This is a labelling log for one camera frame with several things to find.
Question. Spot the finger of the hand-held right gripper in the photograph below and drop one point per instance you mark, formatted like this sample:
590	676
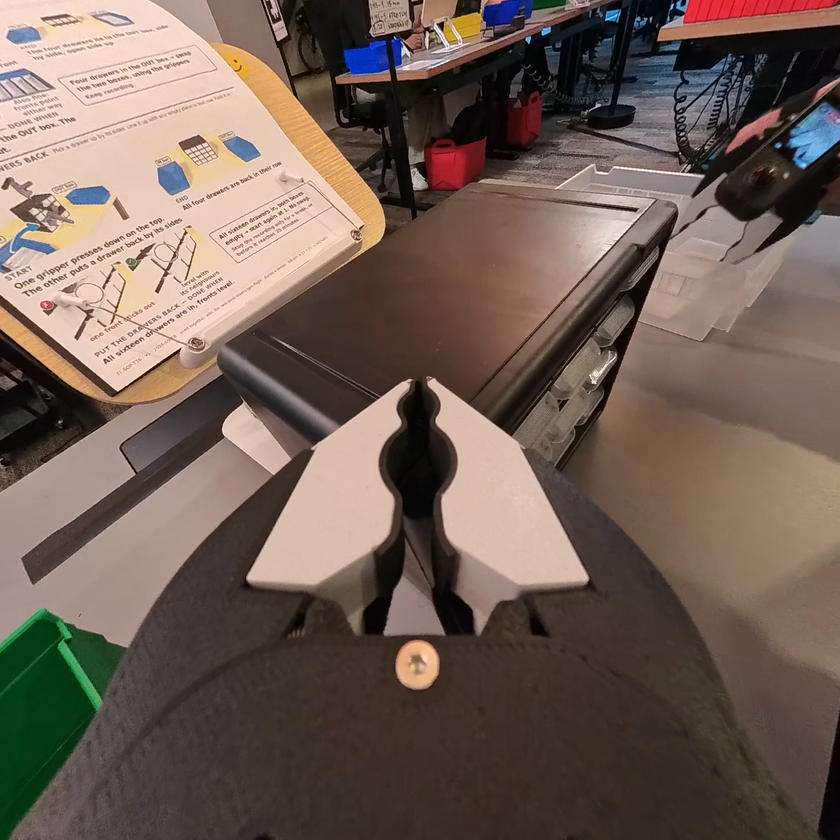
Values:
702	197
768	239

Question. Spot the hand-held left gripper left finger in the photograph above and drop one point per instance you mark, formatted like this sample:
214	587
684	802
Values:
334	512

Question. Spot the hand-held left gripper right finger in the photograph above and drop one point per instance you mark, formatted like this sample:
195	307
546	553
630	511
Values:
505	512

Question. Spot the clear plastic box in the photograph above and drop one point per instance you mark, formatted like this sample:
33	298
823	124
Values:
630	190

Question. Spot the clear plastic drawer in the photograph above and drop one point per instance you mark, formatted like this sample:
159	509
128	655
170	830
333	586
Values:
682	282

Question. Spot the set of small clear drawers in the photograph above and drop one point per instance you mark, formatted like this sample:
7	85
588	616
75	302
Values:
577	374

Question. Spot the black drawer cabinet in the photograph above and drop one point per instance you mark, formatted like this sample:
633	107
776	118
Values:
446	295

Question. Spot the wooden desk with black legs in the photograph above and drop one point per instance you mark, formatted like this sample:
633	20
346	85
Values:
722	27

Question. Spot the red plastic tray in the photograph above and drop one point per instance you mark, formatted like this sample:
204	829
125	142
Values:
754	10

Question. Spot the white sheet clip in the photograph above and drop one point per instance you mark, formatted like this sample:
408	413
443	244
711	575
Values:
197	351

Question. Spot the blue plastic bin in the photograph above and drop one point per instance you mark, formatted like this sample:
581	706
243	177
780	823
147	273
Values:
505	10
371	58

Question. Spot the long wooden desk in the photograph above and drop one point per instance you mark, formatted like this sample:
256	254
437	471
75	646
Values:
459	62

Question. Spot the yellow plastic bin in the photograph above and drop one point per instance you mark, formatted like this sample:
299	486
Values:
464	26

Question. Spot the wooden display board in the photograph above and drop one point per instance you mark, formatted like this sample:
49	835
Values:
348	177

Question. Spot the green plastic bin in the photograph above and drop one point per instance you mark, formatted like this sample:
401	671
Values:
39	695

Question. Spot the black office chair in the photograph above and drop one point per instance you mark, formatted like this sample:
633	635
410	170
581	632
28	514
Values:
364	111

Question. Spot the handwritten whiteboard sign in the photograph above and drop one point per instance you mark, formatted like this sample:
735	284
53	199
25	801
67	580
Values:
390	16

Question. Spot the printed instruction sheet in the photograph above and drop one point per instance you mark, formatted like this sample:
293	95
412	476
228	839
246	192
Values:
144	197

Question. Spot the yellow smiley sticker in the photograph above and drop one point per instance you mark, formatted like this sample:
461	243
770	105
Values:
237	67

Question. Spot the black and white tag poster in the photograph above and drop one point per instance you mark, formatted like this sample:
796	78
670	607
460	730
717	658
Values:
275	19

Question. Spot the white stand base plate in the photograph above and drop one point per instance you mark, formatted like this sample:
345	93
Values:
253	436

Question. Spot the black sign post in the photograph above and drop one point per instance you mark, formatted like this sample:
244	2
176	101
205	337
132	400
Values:
610	117

